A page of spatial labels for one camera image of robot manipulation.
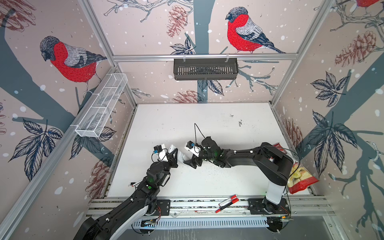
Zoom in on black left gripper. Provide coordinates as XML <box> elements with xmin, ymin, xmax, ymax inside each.
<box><xmin>155</xmin><ymin>148</ymin><xmax>178</xmax><ymax>187</ymax></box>

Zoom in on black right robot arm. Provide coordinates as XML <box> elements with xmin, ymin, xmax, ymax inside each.
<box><xmin>185</xmin><ymin>137</ymin><xmax>294</xmax><ymax>208</ymax></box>

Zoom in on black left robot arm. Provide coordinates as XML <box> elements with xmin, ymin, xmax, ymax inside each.
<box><xmin>74</xmin><ymin>148</ymin><xmax>179</xmax><ymax>240</ymax></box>

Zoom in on red marker pen upper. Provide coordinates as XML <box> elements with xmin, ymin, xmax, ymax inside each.
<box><xmin>219</xmin><ymin>195</ymin><xmax>238</xmax><ymax>206</ymax></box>

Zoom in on red marker pen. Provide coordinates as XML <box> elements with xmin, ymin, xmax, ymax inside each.
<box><xmin>215</xmin><ymin>198</ymin><xmax>239</xmax><ymax>214</ymax></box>
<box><xmin>219</xmin><ymin>195</ymin><xmax>238</xmax><ymax>206</ymax></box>

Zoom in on red marker pen lower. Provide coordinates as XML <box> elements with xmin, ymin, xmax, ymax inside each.
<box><xmin>215</xmin><ymin>198</ymin><xmax>239</xmax><ymax>214</ymax></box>

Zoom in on red chips bag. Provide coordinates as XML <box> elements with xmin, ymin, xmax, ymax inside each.
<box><xmin>283</xmin><ymin>162</ymin><xmax>319</xmax><ymax>194</ymax></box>

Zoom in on aluminium horizontal crossbar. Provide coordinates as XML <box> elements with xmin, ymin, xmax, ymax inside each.
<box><xmin>112</xmin><ymin>53</ymin><xmax>299</xmax><ymax>63</ymax></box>

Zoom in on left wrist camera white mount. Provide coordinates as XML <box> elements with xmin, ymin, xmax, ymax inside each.
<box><xmin>153</xmin><ymin>144</ymin><xmax>168</xmax><ymax>162</ymax></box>

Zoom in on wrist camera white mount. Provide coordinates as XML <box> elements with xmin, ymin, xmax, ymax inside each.
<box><xmin>153</xmin><ymin>144</ymin><xmax>168</xmax><ymax>162</ymax></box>
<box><xmin>185</xmin><ymin>141</ymin><xmax>201</xmax><ymax>157</ymax></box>

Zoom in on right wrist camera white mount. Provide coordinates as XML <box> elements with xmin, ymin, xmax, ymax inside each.
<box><xmin>185</xmin><ymin>141</ymin><xmax>201</xmax><ymax>157</ymax></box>

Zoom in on black right camera cable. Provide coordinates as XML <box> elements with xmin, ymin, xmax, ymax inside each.
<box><xmin>193</xmin><ymin>122</ymin><xmax>208</xmax><ymax>146</ymax></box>

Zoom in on black wall basket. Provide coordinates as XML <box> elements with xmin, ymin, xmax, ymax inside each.
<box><xmin>174</xmin><ymin>58</ymin><xmax>239</xmax><ymax>81</ymax></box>

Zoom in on white wire mesh basket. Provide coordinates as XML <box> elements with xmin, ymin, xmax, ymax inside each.
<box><xmin>75</xmin><ymin>73</ymin><xmax>128</xmax><ymax>138</ymax></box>

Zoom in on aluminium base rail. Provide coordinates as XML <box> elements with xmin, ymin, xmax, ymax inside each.
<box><xmin>83</xmin><ymin>196</ymin><xmax>335</xmax><ymax>230</ymax></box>

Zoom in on aluminium frame corner post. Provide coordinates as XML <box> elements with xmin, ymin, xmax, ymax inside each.
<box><xmin>77</xmin><ymin>0</ymin><xmax>139</xmax><ymax>108</ymax></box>

